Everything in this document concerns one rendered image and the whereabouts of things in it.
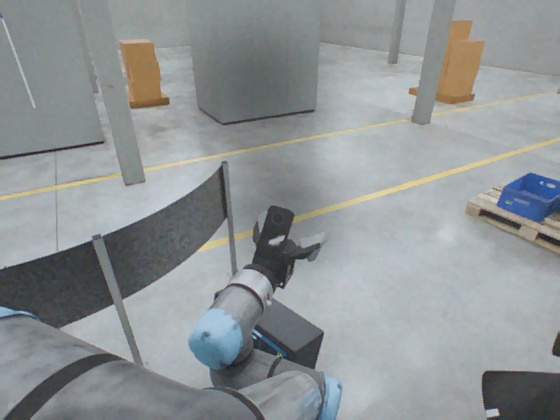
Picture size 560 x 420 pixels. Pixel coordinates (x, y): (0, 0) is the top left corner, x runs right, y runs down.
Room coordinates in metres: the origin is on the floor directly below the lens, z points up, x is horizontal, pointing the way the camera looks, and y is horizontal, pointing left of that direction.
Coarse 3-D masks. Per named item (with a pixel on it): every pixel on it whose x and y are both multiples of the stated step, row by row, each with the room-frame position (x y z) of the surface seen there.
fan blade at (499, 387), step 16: (496, 384) 0.57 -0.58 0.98; (512, 384) 0.55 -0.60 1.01; (528, 384) 0.53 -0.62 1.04; (544, 384) 0.52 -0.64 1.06; (496, 400) 0.53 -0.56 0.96; (512, 400) 0.52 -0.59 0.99; (528, 400) 0.50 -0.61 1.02; (544, 400) 0.49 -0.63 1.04; (496, 416) 0.50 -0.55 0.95; (512, 416) 0.49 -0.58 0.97; (528, 416) 0.47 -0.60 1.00; (544, 416) 0.46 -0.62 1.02
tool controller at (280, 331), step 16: (272, 304) 0.61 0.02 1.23; (272, 320) 0.55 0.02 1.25; (288, 320) 0.56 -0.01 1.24; (304, 320) 0.57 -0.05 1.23; (256, 336) 0.52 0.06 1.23; (272, 336) 0.50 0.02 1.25; (288, 336) 0.51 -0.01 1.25; (304, 336) 0.51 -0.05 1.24; (320, 336) 0.52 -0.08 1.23; (272, 352) 0.49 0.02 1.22; (288, 352) 0.47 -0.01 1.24; (304, 352) 0.48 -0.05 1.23
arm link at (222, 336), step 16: (240, 288) 0.41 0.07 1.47; (224, 304) 0.38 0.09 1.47; (240, 304) 0.38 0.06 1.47; (256, 304) 0.40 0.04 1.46; (208, 320) 0.35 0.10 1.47; (224, 320) 0.35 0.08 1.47; (240, 320) 0.36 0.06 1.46; (256, 320) 0.38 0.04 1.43; (192, 336) 0.33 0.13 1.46; (208, 336) 0.32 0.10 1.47; (224, 336) 0.33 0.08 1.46; (240, 336) 0.34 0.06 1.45; (208, 352) 0.32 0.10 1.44; (224, 352) 0.31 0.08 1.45; (240, 352) 0.34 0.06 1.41
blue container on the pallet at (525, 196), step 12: (516, 180) 3.17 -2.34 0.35; (528, 180) 3.33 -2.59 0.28; (540, 180) 3.25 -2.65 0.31; (552, 180) 3.17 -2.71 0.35; (504, 192) 2.98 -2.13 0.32; (516, 192) 2.90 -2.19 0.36; (528, 192) 3.28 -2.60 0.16; (540, 192) 3.21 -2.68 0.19; (552, 192) 3.14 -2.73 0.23; (504, 204) 2.95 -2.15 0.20; (516, 204) 2.87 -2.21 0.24; (528, 204) 3.02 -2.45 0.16; (540, 204) 2.73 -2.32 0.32; (552, 204) 2.78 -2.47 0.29; (528, 216) 2.77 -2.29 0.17; (540, 216) 2.70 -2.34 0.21
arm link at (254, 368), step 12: (252, 348) 0.37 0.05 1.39; (252, 360) 0.36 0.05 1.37; (264, 360) 0.36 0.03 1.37; (216, 372) 0.34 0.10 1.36; (228, 372) 0.34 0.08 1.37; (240, 372) 0.34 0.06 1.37; (252, 372) 0.34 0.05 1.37; (264, 372) 0.34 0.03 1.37; (216, 384) 0.34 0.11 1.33; (228, 384) 0.33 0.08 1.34; (240, 384) 0.33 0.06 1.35; (252, 384) 0.32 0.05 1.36
